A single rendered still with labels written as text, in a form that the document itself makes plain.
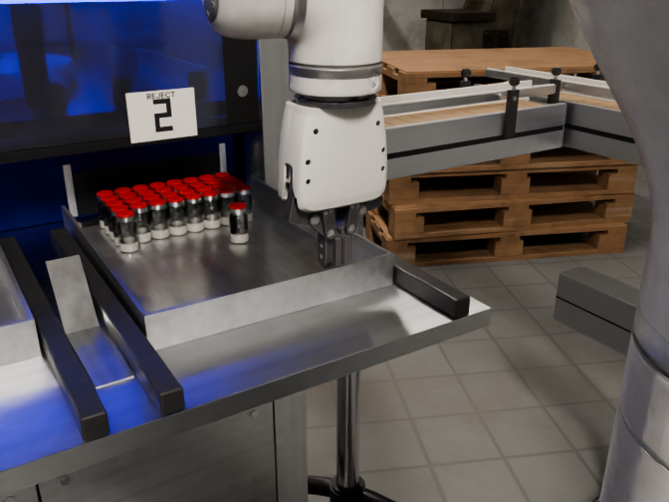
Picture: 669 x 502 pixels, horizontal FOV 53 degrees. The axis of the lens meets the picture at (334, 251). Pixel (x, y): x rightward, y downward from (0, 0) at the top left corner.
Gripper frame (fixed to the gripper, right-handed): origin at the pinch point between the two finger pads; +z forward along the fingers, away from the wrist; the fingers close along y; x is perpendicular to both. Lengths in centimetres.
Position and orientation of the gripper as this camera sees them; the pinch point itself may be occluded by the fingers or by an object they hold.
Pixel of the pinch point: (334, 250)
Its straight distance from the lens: 67.9
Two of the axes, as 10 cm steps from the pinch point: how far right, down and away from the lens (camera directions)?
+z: 0.0, 9.2, 3.9
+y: -8.5, 2.0, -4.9
